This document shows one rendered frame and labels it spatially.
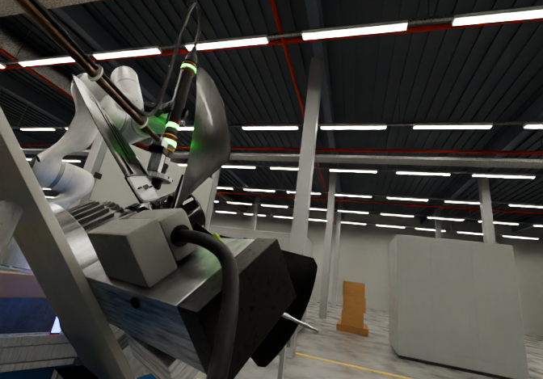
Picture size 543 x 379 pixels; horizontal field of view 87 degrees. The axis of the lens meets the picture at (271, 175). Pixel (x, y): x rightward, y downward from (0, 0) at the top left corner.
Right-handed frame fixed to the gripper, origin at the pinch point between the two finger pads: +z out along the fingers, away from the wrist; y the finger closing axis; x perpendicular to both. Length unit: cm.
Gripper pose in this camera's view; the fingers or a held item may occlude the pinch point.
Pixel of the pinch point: (175, 111)
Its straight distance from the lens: 88.0
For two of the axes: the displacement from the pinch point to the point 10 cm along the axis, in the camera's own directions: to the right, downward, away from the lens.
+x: 1.4, -9.4, 3.2
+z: 7.7, -1.1, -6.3
